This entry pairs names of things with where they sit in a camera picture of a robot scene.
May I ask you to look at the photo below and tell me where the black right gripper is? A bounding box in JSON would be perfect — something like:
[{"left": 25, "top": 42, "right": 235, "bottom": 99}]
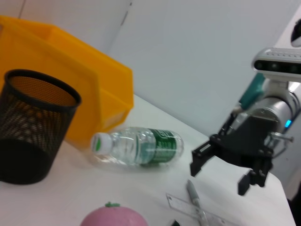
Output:
[{"left": 190, "top": 112, "right": 281, "bottom": 196}]

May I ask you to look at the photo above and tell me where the clear water bottle green label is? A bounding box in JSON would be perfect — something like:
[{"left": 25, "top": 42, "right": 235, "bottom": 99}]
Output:
[{"left": 90, "top": 126, "right": 184, "bottom": 168}]

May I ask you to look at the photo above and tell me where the pink toy peach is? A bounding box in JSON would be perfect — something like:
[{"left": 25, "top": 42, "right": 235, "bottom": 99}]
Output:
[{"left": 79, "top": 202, "right": 149, "bottom": 226}]

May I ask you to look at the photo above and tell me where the grey marker pen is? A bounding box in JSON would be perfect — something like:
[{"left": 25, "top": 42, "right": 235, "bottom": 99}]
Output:
[{"left": 186, "top": 179, "right": 210, "bottom": 226}]

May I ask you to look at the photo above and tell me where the transparent plastic ruler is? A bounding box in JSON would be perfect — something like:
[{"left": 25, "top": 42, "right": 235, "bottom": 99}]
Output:
[{"left": 166, "top": 193, "right": 236, "bottom": 226}]

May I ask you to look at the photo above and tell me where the black mesh pen holder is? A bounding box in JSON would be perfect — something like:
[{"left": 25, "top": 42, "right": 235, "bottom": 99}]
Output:
[{"left": 0, "top": 69, "right": 82, "bottom": 185}]

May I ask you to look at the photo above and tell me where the white and black robot head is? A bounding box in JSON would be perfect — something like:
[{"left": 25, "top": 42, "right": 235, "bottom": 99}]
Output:
[{"left": 289, "top": 20, "right": 301, "bottom": 48}]

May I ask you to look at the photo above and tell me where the yellow plastic storage bin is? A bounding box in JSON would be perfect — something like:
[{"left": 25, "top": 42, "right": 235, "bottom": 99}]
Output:
[{"left": 0, "top": 15, "right": 135, "bottom": 149}]

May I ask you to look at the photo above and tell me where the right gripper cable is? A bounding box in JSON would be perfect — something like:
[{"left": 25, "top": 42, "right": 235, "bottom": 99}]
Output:
[{"left": 270, "top": 131, "right": 294, "bottom": 159}]

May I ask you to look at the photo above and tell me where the teal cable connector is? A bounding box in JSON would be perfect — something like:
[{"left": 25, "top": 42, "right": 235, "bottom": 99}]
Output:
[{"left": 239, "top": 72, "right": 266, "bottom": 111}]

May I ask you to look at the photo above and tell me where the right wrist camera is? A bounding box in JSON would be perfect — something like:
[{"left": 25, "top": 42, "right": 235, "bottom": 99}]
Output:
[{"left": 252, "top": 47, "right": 301, "bottom": 83}]

